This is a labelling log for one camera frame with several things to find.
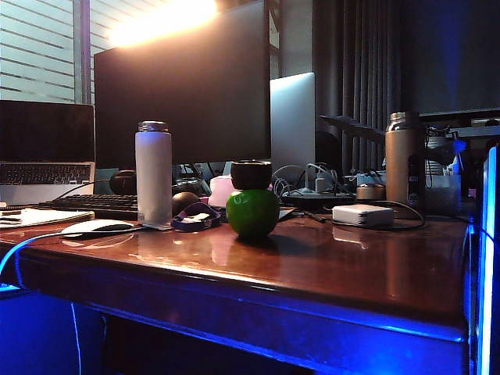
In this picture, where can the black thermos bottle cap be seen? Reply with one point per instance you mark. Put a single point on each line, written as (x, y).
(251, 176)

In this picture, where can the green apple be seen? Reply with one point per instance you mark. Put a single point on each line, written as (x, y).
(253, 215)

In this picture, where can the white thermos bottle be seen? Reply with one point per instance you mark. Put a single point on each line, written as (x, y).
(154, 176)

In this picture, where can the bronze bottle cap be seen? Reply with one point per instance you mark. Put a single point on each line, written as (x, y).
(370, 192)

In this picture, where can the bronze thermos bottle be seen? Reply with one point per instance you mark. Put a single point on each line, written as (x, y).
(397, 164)

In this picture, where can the pink cloth bundle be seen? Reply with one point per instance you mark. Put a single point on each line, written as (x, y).
(219, 193)

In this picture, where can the black power strip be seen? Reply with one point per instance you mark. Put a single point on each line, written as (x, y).
(312, 198)

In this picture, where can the dark brown round object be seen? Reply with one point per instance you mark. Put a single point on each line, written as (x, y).
(184, 201)

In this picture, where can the white charger plug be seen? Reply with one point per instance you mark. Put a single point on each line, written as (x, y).
(321, 182)

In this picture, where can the upright silver laptop lid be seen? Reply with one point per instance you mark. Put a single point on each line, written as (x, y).
(293, 125)

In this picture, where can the large black monitor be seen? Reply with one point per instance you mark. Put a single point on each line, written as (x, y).
(179, 101)

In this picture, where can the white power adapter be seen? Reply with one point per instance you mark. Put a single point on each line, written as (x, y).
(362, 215)

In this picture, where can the black round speaker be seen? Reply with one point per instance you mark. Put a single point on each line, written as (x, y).
(123, 181)

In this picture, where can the black keyboard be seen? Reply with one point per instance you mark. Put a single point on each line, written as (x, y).
(95, 202)

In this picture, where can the white computer mouse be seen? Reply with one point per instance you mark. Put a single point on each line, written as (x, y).
(95, 226)

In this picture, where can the dark curtain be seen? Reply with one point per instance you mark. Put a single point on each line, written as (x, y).
(359, 58)

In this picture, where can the clear plastic container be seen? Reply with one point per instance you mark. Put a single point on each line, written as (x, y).
(442, 191)

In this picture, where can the white notebook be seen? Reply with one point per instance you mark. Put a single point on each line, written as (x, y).
(43, 216)

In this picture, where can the open silver laptop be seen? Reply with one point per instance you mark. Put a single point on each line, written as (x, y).
(47, 133)

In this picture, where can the blue lit vertical post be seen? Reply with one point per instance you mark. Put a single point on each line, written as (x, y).
(487, 254)

